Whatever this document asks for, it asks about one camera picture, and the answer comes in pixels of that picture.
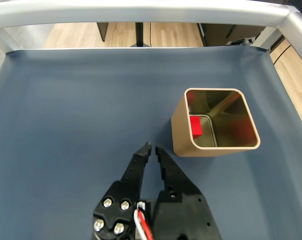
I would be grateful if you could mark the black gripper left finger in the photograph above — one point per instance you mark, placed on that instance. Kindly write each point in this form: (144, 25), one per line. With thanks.
(120, 195)

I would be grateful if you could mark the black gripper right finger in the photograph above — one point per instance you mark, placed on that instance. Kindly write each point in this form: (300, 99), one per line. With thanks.
(183, 212)

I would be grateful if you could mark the red cube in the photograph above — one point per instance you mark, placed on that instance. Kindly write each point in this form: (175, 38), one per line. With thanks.
(196, 127)

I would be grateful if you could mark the gold square metal tin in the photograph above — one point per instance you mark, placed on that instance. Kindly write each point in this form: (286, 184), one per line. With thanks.
(182, 140)

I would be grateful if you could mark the dark blue table mat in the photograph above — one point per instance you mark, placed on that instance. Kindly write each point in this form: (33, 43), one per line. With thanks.
(78, 112)

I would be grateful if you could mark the black pole with round base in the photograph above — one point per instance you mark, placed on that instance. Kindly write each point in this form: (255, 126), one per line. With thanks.
(139, 32)

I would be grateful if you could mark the dark cabinet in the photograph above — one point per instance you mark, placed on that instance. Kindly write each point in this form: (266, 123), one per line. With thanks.
(215, 33)

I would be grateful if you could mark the silver metal table frame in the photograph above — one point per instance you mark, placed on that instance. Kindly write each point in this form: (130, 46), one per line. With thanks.
(140, 12)

